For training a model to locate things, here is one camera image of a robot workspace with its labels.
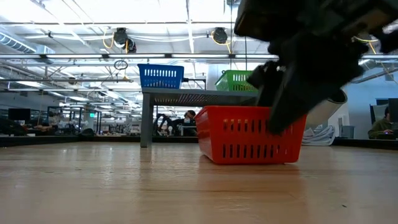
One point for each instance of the grey waste bin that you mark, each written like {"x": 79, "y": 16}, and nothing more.
{"x": 347, "y": 132}

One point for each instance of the blue plastic basket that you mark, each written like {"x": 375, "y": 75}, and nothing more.
{"x": 161, "y": 76}

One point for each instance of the black monitor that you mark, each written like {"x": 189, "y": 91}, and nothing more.
{"x": 18, "y": 114}

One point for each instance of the green plastic basket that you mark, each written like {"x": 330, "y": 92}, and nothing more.
{"x": 233, "y": 81}

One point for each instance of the grey perforated metal riser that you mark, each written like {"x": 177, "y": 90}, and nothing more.
{"x": 186, "y": 95}

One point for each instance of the white crumpled cloth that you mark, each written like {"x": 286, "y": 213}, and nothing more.
{"x": 320, "y": 137}

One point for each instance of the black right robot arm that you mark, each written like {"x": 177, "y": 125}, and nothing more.
{"x": 311, "y": 15}

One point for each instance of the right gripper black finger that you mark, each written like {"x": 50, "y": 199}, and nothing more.
{"x": 292, "y": 105}
{"x": 270, "y": 93}

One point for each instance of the black camera gantry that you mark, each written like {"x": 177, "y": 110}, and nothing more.
{"x": 199, "y": 80}

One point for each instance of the person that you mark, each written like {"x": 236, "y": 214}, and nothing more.
{"x": 189, "y": 116}
{"x": 382, "y": 126}

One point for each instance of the red plastic basket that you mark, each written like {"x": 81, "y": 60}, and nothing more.
{"x": 236, "y": 137}

